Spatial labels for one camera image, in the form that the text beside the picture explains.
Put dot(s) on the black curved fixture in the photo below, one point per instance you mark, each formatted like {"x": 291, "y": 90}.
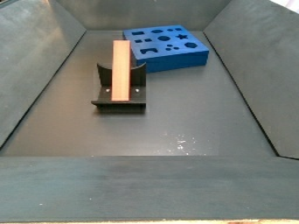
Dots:
{"x": 134, "y": 104}

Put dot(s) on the blue foam shape board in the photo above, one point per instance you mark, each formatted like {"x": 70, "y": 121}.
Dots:
{"x": 165, "y": 48}

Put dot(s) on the red rectangular block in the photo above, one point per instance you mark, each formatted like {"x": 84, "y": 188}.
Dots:
{"x": 120, "y": 70}

